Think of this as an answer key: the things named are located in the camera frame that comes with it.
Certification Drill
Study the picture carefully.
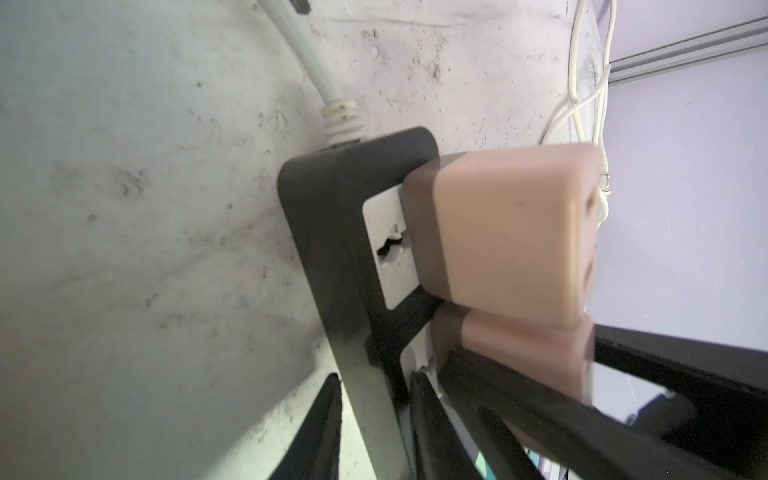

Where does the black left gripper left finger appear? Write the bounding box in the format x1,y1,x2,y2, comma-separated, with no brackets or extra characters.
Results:
269,373,342,480

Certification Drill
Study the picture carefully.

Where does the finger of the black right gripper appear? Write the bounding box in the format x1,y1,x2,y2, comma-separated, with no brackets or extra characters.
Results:
595,325,767,477
439,350,735,479

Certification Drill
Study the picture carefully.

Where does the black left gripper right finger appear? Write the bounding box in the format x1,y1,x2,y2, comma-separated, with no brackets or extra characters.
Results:
410,372,482,480

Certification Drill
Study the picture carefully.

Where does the pink plug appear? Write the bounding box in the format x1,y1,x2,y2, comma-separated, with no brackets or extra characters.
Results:
400,143,601,330
431,303,595,406

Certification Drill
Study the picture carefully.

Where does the black power strip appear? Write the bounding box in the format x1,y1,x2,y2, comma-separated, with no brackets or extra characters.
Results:
277,127,440,479

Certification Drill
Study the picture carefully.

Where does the white power strip cable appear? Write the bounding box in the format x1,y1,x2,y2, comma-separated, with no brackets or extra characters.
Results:
538,0,619,223

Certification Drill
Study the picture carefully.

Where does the aluminium frame corner post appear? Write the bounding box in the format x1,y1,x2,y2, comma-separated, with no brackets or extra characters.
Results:
609,15,767,86

